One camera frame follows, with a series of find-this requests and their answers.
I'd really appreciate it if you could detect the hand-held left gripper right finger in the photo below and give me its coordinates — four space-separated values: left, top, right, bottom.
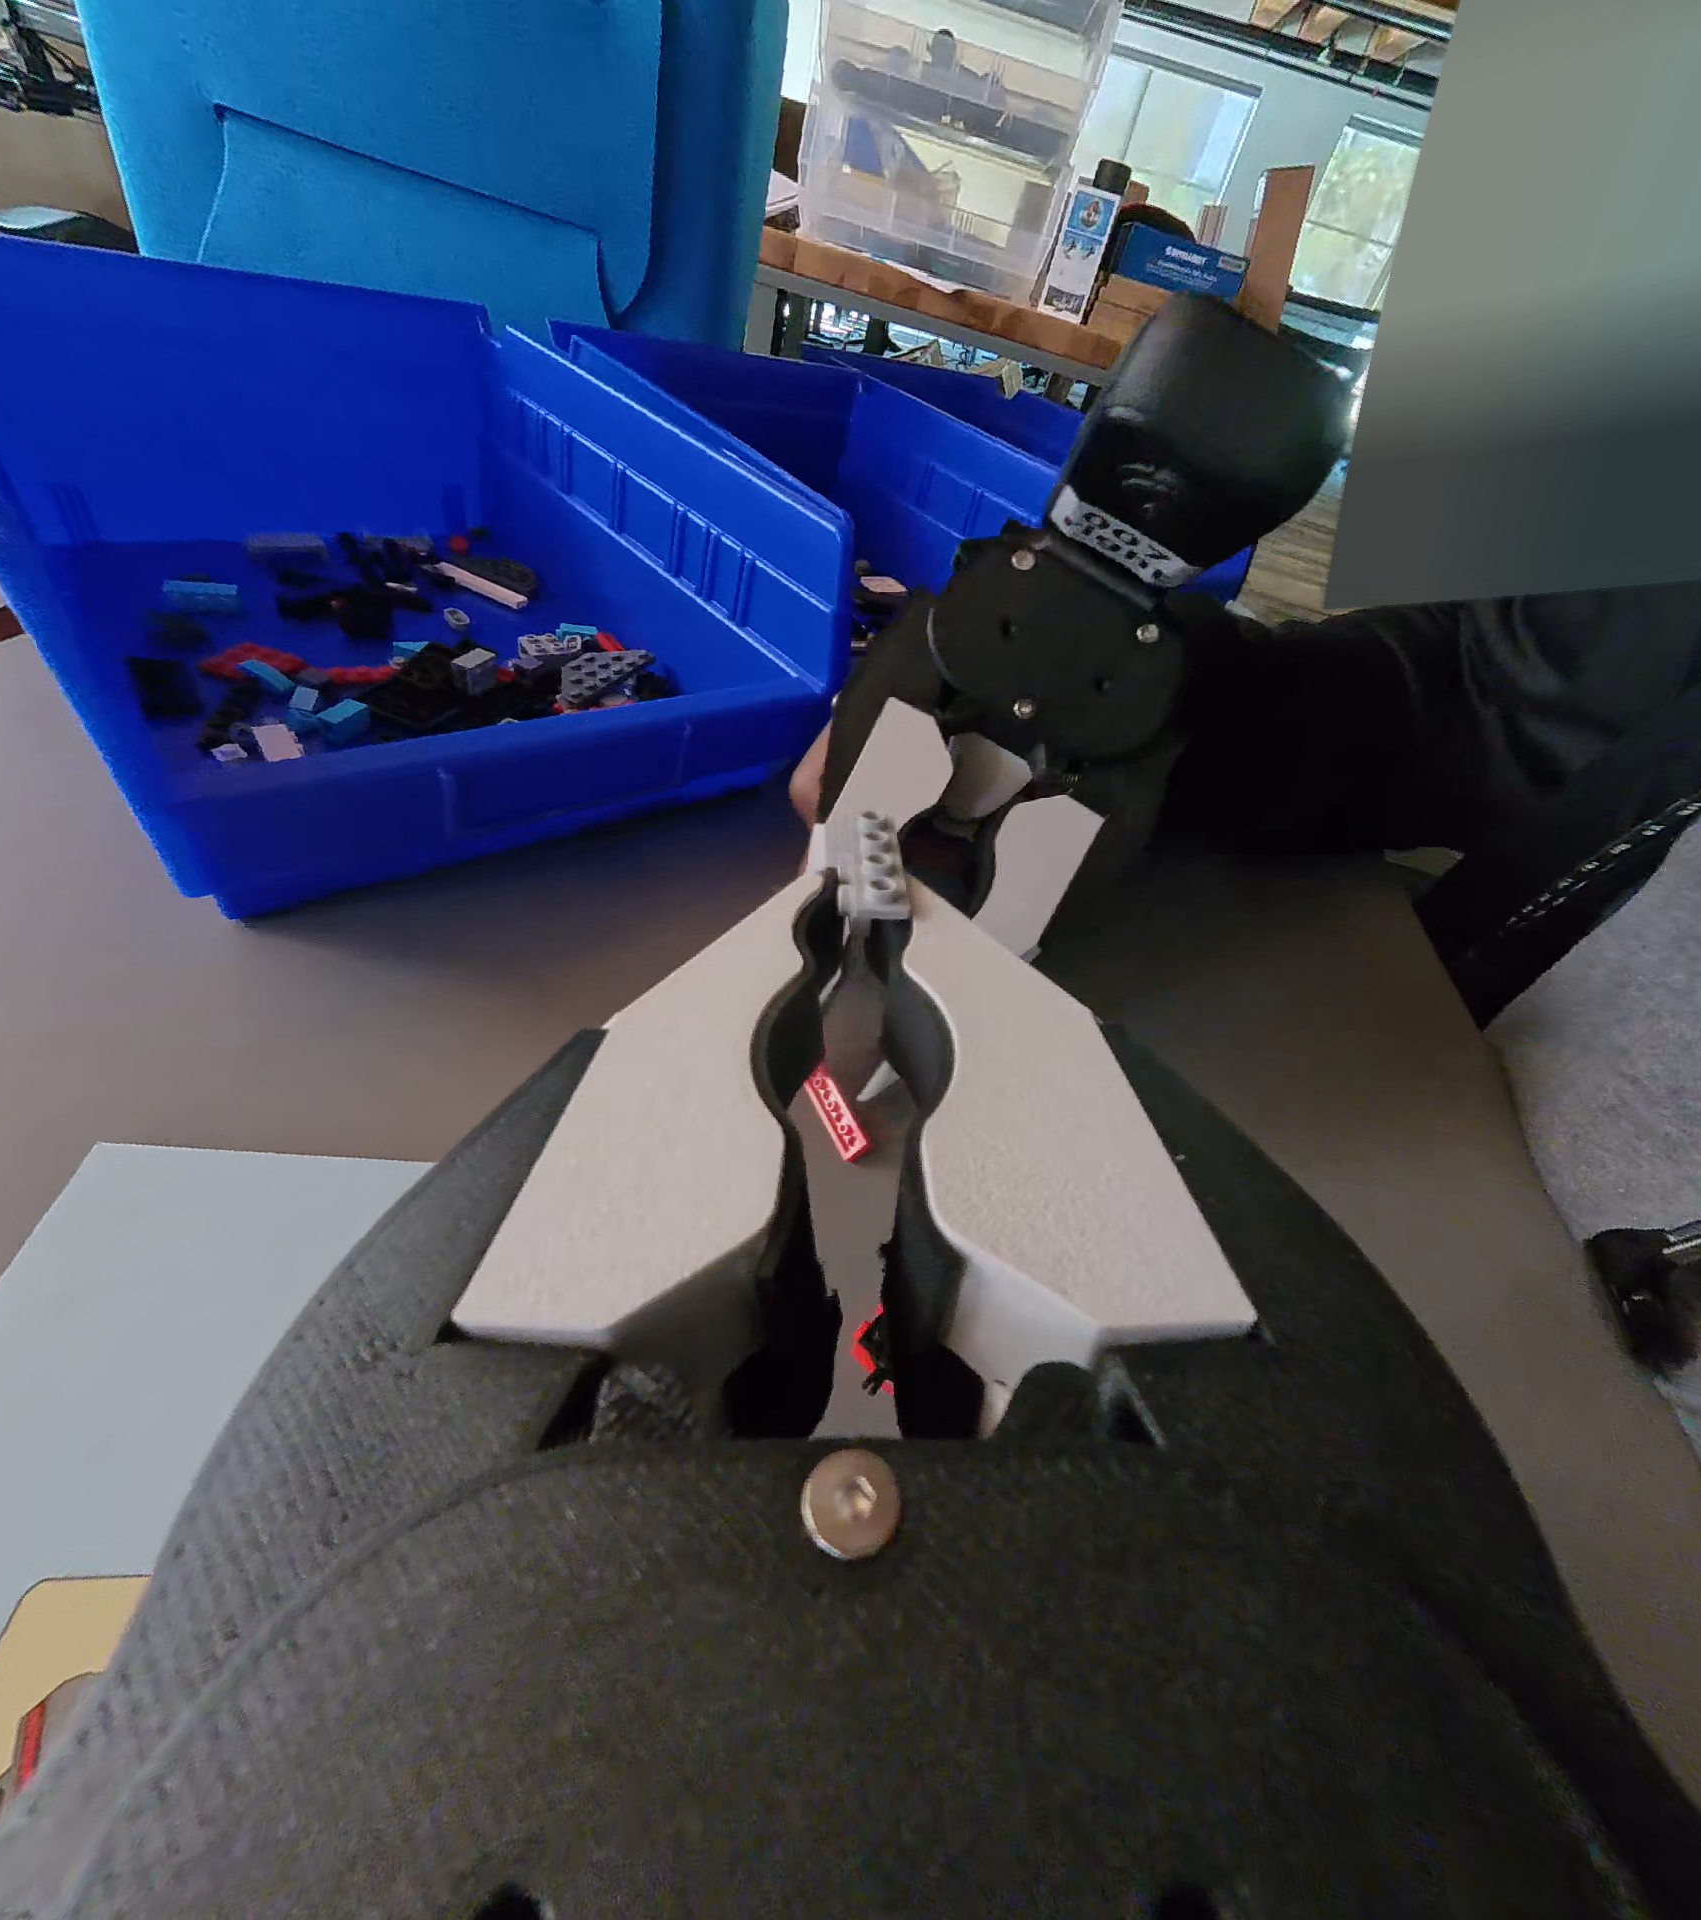
872 896 1260 1438

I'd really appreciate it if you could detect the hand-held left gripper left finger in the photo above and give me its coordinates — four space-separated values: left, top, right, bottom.
452 875 840 1438

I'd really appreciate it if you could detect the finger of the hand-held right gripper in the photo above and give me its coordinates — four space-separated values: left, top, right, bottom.
962 798 1113 967
804 703 960 870

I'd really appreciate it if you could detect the dark grey studded toy plate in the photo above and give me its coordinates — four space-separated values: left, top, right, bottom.
822 811 916 923

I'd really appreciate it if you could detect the red toy plate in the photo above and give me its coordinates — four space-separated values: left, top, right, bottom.
803 1065 870 1164

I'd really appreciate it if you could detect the blue plastic bin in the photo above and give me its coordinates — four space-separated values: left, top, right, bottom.
547 318 1092 709
0 221 856 923

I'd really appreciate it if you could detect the person's right forearm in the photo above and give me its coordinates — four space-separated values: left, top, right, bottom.
1165 576 1701 865

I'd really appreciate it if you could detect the grey desk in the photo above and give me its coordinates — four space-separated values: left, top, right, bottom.
0 435 1701 1920

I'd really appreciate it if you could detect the wooden table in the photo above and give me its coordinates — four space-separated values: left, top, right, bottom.
756 224 1137 397

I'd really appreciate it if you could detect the small printed card box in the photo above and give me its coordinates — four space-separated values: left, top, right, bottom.
1036 177 1124 321

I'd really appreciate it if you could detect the blue cardboard box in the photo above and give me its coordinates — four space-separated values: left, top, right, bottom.
1113 224 1254 295

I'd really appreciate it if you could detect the leaning wooden plank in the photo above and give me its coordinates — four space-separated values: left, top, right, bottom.
1254 165 1316 324

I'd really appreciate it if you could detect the large pile of toy bricks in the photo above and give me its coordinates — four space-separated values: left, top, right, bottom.
126 529 679 764

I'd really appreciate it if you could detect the stack of clear plastic bins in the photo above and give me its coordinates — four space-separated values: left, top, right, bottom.
801 0 1124 300

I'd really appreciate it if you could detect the pale instruction booklet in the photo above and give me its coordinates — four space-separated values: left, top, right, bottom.
0 1143 434 1920

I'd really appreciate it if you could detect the person's upper body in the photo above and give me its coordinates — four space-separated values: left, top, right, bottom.
1413 720 1701 1578

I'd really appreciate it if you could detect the blue felt bag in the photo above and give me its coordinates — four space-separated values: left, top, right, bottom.
72 0 793 351

